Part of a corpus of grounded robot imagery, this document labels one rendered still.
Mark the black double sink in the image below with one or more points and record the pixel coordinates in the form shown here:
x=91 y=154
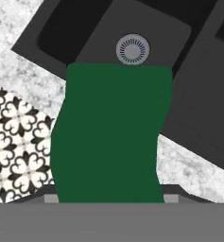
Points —
x=192 y=94

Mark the grey round sink drain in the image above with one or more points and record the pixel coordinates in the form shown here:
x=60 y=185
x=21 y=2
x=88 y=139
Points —
x=133 y=48

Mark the dark green sponge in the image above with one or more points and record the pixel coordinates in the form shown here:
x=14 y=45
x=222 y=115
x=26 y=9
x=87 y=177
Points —
x=110 y=132

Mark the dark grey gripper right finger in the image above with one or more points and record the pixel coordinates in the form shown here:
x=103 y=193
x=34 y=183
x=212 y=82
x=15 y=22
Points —
x=176 y=195

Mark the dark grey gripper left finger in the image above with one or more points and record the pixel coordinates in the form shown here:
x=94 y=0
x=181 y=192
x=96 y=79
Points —
x=48 y=195

